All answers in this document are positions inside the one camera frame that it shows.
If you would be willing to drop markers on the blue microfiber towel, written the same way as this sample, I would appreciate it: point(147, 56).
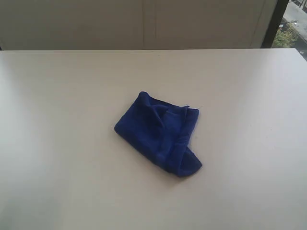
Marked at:
point(161, 132)

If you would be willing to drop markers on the green tree outside window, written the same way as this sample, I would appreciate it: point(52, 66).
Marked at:
point(285, 37)

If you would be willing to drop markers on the black window frame post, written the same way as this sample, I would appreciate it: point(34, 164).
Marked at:
point(275, 20)

